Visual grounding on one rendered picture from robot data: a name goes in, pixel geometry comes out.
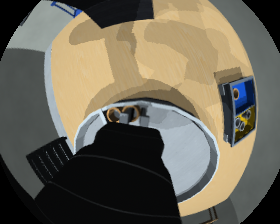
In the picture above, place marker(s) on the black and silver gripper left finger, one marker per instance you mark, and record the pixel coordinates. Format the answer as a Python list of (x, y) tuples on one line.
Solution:
[(124, 116)]

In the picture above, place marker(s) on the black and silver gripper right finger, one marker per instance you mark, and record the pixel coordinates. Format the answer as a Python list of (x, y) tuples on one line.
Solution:
[(144, 120)]

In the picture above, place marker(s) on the dark grey two-compartment bin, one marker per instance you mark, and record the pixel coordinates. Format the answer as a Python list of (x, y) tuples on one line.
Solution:
[(246, 100)]

